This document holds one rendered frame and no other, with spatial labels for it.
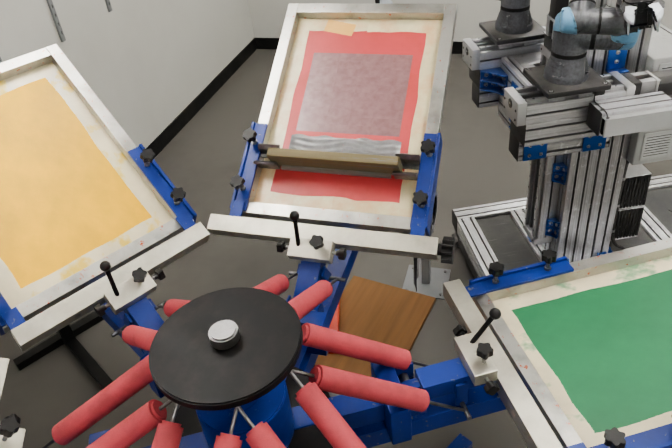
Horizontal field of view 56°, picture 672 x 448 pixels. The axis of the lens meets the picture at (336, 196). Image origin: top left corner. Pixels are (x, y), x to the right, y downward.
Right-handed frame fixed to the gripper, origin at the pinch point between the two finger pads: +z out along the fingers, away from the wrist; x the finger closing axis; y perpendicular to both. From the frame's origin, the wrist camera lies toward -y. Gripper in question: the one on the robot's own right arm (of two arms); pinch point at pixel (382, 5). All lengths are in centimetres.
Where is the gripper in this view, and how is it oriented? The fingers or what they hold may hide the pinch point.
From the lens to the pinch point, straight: 242.9
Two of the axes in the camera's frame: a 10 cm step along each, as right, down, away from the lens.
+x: 2.4, -7.9, 5.7
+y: 9.6, 0.9, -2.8
